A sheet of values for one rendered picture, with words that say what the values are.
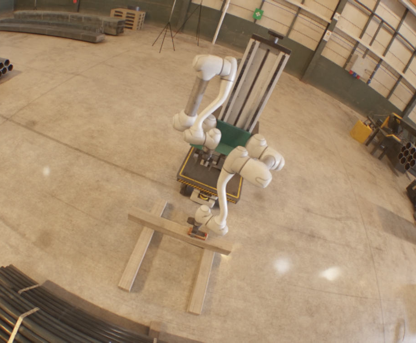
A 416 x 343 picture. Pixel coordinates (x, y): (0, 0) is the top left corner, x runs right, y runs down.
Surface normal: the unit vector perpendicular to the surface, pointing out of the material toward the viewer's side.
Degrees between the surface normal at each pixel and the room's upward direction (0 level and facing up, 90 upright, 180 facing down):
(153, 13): 90
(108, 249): 0
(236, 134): 90
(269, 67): 90
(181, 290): 0
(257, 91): 90
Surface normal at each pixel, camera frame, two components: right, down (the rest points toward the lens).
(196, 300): 0.30, -0.68
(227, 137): -0.22, 0.63
